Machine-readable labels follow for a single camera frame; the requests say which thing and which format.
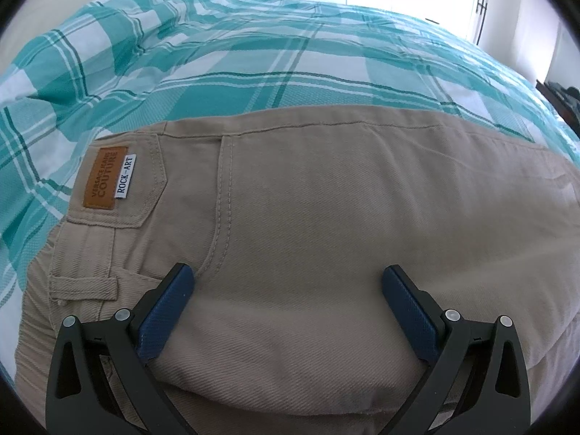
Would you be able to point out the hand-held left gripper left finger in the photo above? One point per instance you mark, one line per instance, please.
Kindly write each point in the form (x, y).
(166, 312)

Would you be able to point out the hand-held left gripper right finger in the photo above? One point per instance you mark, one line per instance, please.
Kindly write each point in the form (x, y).
(408, 313)

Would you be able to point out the beige pants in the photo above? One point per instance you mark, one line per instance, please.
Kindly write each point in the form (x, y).
(317, 213)

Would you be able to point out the dark wooden dresser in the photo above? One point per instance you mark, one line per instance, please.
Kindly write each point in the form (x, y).
(550, 99)

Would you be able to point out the pile of clothes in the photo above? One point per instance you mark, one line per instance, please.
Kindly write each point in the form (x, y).
(566, 95)

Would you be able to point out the teal plaid blanket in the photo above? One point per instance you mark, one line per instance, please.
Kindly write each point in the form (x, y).
(272, 54)

